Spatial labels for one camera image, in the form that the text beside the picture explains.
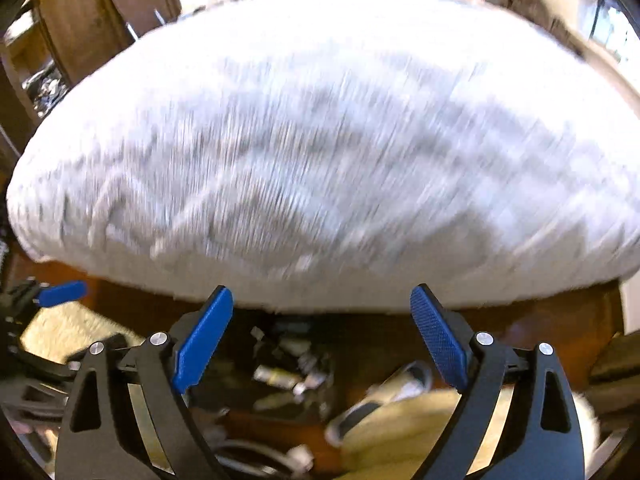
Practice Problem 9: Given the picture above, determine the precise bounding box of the white cable with plug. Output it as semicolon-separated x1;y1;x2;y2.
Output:
210;437;316;478

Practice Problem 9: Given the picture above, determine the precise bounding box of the brown wooden cabinet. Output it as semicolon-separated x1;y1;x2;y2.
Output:
0;0;183;161

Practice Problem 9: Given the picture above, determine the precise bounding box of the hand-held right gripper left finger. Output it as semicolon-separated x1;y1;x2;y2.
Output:
54;285;235;480

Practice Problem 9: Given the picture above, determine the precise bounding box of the grey fluffy cushion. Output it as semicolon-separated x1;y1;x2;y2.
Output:
6;0;640;313

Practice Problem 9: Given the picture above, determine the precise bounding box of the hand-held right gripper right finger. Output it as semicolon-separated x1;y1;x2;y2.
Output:
409;283;587;480

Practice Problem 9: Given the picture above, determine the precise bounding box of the black trash bin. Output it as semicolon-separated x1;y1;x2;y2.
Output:
190;310;346;416

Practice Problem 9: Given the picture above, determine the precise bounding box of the yellow fluffy blanket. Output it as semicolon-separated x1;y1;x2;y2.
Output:
19;305;601;480

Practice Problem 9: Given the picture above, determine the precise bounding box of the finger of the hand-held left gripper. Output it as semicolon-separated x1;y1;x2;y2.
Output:
0;281;89;312
15;332;128;382

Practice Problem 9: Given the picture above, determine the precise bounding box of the white slipper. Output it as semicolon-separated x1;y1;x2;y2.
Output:
324;360;435;447

